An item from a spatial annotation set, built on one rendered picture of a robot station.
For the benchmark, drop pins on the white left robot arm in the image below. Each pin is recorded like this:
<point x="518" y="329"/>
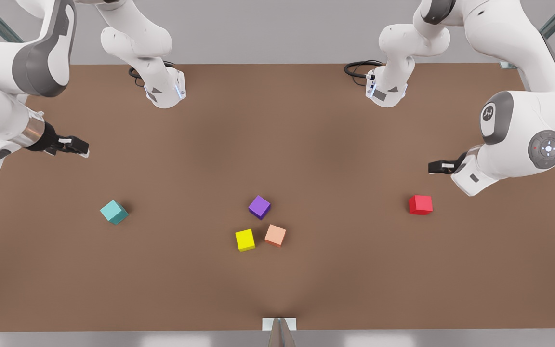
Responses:
<point x="518" y="120"/>

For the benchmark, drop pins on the red wooden cube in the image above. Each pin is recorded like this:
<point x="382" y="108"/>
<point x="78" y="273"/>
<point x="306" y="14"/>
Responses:
<point x="420" y="205"/>

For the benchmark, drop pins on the teal blue wooden cube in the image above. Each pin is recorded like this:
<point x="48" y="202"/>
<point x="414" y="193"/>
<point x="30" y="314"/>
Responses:
<point x="112" y="212"/>

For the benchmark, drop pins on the peach wooden cube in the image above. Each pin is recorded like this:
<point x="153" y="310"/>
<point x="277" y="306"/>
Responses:
<point x="275" y="235"/>

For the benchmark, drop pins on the purple wooden cube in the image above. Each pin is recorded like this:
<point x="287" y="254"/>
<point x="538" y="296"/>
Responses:
<point x="259" y="207"/>

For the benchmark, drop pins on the yellow wooden cube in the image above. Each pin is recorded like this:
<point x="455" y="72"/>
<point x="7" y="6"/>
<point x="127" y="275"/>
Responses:
<point x="245" y="240"/>

